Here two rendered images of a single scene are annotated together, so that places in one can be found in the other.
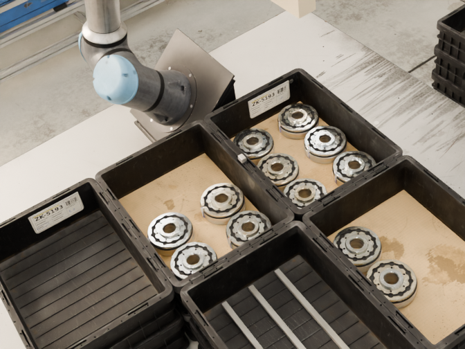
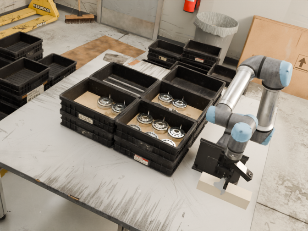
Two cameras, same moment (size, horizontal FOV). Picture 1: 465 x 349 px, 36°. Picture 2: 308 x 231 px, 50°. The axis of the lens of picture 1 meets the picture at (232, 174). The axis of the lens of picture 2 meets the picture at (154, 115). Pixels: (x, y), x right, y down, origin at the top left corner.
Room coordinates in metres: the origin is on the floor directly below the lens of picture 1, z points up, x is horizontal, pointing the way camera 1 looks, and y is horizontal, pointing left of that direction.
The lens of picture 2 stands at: (2.29, -1.24, 2.07)
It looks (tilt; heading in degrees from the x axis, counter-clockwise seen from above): 36 degrees down; 137
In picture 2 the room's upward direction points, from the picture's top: 10 degrees clockwise
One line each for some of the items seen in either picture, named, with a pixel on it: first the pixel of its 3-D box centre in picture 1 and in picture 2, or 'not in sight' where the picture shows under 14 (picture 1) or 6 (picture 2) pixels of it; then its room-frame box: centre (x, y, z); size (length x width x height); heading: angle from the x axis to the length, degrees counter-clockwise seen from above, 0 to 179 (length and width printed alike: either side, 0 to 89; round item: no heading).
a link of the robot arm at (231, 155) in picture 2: not in sight; (233, 151); (1.76, -0.24, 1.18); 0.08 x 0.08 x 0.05
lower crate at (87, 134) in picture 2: not in sight; (98, 118); (0.84, -0.34, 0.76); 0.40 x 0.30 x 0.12; 26
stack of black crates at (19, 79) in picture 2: not in sight; (23, 92); (-0.21, -0.48, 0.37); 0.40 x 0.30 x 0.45; 119
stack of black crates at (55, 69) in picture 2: not in sight; (52, 79); (-0.40, -0.13, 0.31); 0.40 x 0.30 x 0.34; 119
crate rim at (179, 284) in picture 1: (190, 198); (177, 100); (1.07, 0.10, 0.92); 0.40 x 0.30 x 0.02; 26
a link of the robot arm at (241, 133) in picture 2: not in sight; (239, 137); (1.75, -0.23, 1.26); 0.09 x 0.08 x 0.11; 111
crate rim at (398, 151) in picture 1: (299, 137); (156, 123); (1.20, -0.17, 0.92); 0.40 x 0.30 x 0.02; 26
